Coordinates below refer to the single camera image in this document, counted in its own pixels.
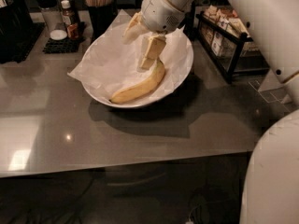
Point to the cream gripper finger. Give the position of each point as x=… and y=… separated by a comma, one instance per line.
x=151, y=48
x=134, y=29

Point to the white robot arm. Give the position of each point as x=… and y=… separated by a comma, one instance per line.
x=271, y=188

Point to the black tray mat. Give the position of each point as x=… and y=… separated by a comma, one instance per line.
x=18, y=51

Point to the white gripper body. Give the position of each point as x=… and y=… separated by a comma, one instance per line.
x=159, y=13

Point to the black square coaster mat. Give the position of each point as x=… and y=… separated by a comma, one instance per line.
x=62, y=46

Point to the brown sauce bottle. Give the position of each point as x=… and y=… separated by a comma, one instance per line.
x=70, y=20

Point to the white bowl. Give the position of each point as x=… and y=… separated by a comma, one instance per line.
x=187, y=62

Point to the black container at left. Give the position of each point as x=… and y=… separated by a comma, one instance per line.
x=15, y=23

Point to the black cup of chopsticks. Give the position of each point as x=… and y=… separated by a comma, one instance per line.
x=101, y=15

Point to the clear shaker black lid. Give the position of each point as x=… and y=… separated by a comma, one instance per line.
x=53, y=19

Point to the packaged snacks in rack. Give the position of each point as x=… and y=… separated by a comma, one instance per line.
x=228, y=21

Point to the black wire rack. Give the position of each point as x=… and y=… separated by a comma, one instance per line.
x=241, y=63

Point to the yellow banana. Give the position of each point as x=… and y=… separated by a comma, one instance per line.
x=142, y=88

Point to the white paper liner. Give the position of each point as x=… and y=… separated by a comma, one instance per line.
x=109, y=62

